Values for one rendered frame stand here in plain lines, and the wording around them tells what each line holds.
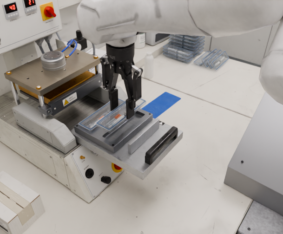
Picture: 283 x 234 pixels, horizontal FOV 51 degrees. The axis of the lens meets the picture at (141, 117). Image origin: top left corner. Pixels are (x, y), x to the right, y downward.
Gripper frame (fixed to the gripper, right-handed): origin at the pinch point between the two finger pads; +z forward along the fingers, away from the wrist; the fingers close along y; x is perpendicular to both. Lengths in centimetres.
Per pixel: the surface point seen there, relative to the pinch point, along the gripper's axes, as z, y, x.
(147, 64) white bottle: 24, -33, 61
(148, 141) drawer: 9.7, 10.1, 0.1
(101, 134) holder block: 7.4, -1.9, -7.9
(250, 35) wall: 70, -33, 246
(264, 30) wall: 62, -21, 246
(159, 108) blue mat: 32, -12, 42
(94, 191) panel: 29.4, -2.1, -13.6
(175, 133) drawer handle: 6.6, 16.1, 5.5
